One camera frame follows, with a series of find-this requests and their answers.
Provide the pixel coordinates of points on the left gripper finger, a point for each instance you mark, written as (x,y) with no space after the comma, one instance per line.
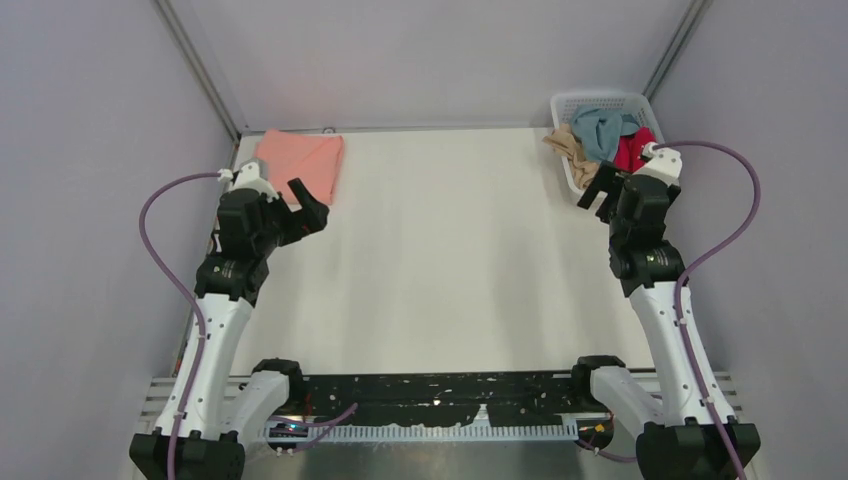
(308,202)
(295,193)

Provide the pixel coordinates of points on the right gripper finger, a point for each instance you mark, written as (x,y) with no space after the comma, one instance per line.
(606,171)
(613,189)

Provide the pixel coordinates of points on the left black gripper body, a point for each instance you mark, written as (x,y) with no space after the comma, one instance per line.
(284,225)

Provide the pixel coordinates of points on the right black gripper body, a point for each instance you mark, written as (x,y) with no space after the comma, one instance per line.
(614,230)

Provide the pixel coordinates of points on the blue t shirt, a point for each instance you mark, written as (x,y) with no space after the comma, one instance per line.
(599,130)

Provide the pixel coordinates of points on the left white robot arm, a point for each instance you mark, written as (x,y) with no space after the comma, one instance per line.
(200,435)

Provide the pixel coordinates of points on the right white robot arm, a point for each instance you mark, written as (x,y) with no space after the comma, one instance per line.
(689,430)

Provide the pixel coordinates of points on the red t shirt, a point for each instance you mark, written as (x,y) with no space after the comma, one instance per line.
(630,147)

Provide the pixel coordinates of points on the folded salmon pink t shirt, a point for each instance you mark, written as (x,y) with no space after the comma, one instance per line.
(314,159)

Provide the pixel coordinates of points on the beige t shirt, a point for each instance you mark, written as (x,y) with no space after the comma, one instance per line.
(563,141)

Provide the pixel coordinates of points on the white plastic laundry basket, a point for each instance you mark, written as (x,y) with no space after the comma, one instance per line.
(563,105)

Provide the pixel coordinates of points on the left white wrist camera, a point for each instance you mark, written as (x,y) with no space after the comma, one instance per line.
(251,175)

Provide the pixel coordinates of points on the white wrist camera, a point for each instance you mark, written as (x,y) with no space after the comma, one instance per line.
(662,163)
(251,175)

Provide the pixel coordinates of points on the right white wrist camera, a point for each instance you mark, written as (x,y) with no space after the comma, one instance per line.
(662,163)

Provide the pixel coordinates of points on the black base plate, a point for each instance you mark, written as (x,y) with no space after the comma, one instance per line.
(522,398)

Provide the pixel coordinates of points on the white slotted cable duct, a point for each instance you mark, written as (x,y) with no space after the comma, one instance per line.
(471,433)

